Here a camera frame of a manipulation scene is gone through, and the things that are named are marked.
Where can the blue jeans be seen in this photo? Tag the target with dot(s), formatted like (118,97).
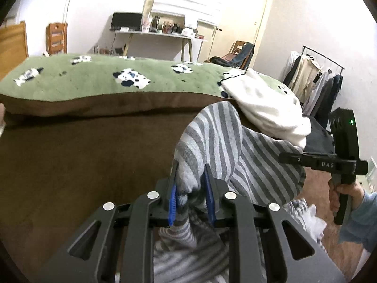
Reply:
(246,56)

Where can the brown bed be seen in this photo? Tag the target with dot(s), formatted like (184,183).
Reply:
(88,168)

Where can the wooden chair with clothes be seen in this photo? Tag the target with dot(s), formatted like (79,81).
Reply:
(238,45)

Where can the grey striped zip hoodie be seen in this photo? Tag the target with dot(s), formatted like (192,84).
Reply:
(223,141)

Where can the beige hanging coat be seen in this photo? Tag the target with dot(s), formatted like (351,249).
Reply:
(303,76)

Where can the black clothes rack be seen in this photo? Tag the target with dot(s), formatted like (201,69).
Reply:
(324,54)

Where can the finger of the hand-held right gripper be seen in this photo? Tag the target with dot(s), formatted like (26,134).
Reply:
(297,159)

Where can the black monitor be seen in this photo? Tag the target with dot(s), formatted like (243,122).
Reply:
(125,20)

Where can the person's right hand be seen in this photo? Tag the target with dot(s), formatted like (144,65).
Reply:
(355,194)

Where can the green cow-print pillow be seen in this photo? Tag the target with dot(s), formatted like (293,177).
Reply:
(88,76)

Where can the cream door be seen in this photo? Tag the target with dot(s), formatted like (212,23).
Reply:
(244,20)

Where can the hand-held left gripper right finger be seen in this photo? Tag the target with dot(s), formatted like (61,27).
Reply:
(209,200)

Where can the white fleece garment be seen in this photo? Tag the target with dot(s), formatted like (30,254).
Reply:
(265,103)

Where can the row of small bottles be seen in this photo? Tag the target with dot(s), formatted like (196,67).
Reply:
(166,25)

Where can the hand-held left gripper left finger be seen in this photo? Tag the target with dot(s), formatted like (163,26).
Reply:
(172,203)

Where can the white tissue box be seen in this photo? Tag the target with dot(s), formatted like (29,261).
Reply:
(188,32)

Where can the white desk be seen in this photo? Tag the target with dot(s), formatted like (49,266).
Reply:
(153,34)

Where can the grey hanging garment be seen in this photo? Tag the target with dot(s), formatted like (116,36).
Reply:
(319,94)

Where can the black garment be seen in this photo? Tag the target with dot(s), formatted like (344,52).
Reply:
(318,135)

